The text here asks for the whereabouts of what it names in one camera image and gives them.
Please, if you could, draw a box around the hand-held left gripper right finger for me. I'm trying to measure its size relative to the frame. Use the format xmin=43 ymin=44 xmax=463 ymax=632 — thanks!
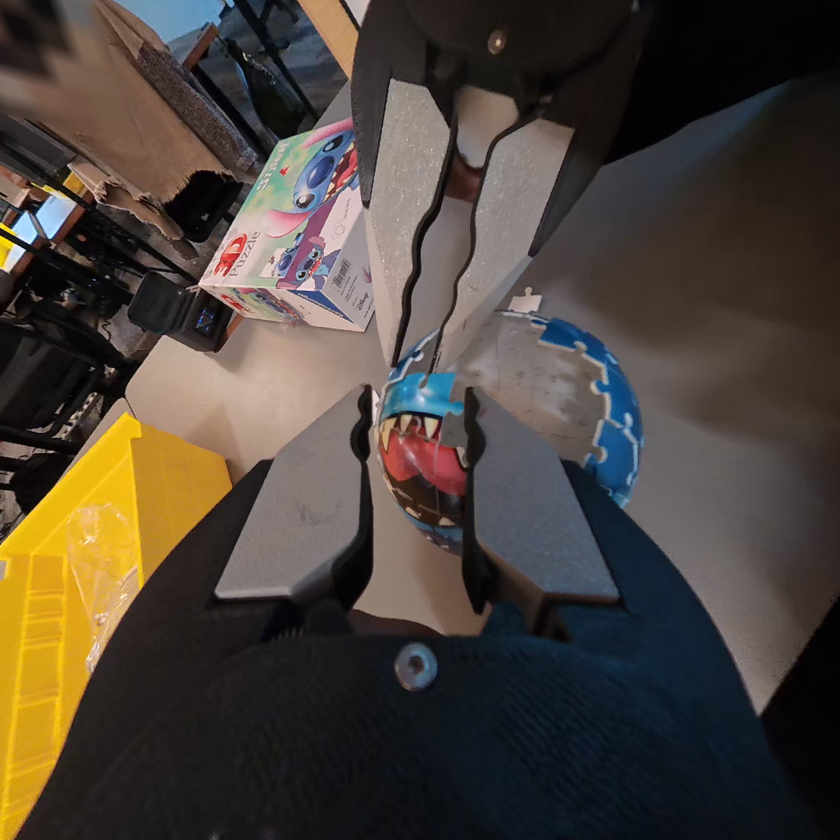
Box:
xmin=461 ymin=387 xmax=622 ymax=616

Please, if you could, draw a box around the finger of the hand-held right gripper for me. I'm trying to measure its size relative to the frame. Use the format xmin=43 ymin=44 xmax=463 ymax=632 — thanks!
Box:
xmin=363 ymin=76 xmax=460 ymax=368
xmin=430 ymin=115 xmax=573 ymax=378

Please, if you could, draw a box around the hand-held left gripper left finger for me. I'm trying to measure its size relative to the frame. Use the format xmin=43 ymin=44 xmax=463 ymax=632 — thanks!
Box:
xmin=214 ymin=385 xmax=375 ymax=610

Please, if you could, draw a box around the blue puzzle ball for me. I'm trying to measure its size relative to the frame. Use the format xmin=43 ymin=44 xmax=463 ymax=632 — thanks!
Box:
xmin=375 ymin=308 xmax=645 ymax=555

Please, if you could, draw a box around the cartoon puzzle box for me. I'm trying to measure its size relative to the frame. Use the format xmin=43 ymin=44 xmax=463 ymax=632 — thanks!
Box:
xmin=199 ymin=118 xmax=376 ymax=332

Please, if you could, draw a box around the yellow plastic bin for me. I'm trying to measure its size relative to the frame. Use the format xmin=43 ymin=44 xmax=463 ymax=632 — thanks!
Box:
xmin=0 ymin=412 xmax=234 ymax=840

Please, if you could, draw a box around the clear plastic bag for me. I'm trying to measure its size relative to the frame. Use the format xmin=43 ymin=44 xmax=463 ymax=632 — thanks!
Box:
xmin=66 ymin=504 xmax=142 ymax=670

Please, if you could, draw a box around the black digital timer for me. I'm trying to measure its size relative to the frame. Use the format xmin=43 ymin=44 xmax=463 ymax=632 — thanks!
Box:
xmin=128 ymin=271 xmax=235 ymax=353

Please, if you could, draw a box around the black office chair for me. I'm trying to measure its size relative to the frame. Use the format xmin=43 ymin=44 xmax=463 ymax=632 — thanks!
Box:
xmin=0 ymin=318 xmax=129 ymax=454

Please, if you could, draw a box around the tan cardboard sheet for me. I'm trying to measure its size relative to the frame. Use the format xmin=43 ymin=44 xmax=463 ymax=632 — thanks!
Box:
xmin=0 ymin=0 xmax=260 ymax=240

